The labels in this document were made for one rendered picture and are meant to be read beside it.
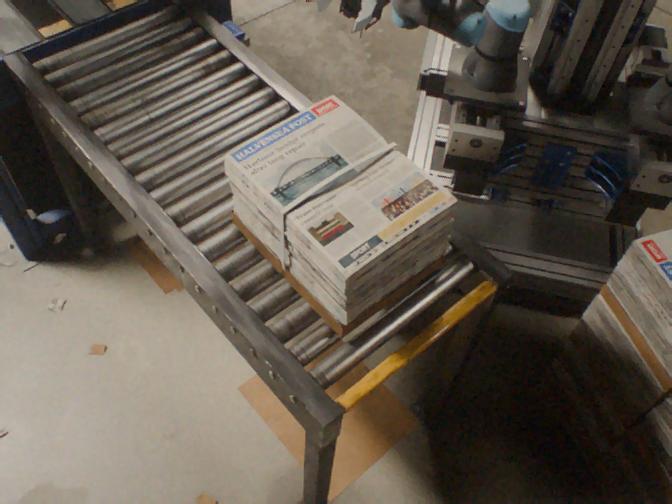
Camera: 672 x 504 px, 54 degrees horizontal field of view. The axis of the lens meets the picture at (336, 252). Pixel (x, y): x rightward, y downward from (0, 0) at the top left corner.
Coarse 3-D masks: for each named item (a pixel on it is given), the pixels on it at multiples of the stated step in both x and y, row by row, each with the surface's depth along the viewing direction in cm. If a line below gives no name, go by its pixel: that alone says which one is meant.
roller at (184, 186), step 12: (240, 144) 164; (204, 168) 157; (216, 168) 158; (180, 180) 155; (192, 180) 156; (204, 180) 157; (156, 192) 152; (168, 192) 153; (180, 192) 154; (192, 192) 157; (168, 204) 153
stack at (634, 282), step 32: (640, 256) 148; (640, 288) 150; (608, 320) 165; (640, 320) 154; (576, 352) 184; (608, 352) 168; (544, 384) 204; (576, 384) 188; (608, 384) 173; (640, 384) 159; (544, 416) 209; (608, 416) 177; (640, 416) 164; (608, 448) 181; (640, 480) 170
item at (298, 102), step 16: (176, 0) 196; (192, 16) 192; (208, 16) 192; (208, 32) 188; (224, 32) 188; (224, 48) 185; (240, 48) 184; (256, 64) 181; (272, 80) 177; (288, 96) 174; (304, 96) 174; (464, 240) 149; (464, 256) 147; (480, 256) 146; (480, 272) 146; (496, 272) 144; (512, 272) 144; (464, 288) 154; (480, 304) 152; (496, 304) 153
